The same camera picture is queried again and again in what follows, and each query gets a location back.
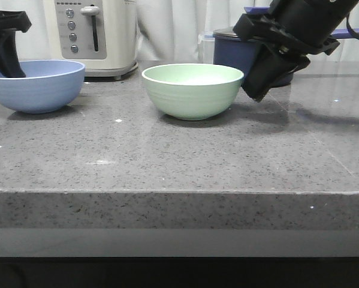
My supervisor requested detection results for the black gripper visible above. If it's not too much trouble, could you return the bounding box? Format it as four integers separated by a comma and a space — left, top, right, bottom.
233, 14, 340, 102
0, 11, 32, 78

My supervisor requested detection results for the blue bowl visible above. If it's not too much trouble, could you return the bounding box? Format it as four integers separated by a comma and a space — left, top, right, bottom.
0, 59, 85, 114

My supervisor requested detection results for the green bowl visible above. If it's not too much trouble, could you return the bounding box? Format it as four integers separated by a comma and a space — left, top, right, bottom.
141, 63, 245, 121

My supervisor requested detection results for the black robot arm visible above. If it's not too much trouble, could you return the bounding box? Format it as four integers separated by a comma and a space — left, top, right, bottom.
233, 1, 358, 102

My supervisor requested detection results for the dark blue saucepan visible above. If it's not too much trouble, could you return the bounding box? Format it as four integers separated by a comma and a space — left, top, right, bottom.
213, 27, 359, 88

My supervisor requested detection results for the glass pot lid blue knob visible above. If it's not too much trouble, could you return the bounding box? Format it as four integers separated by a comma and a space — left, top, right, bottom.
213, 7, 269, 40

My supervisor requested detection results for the clear plastic container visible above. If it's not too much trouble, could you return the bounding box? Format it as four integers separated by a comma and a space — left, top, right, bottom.
198, 31, 215, 64

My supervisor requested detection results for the cream white toaster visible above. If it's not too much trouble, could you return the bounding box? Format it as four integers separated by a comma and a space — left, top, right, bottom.
43, 0, 138, 79

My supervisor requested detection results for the white curtain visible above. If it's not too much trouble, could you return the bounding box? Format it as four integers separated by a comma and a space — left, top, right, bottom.
0, 0, 359, 63

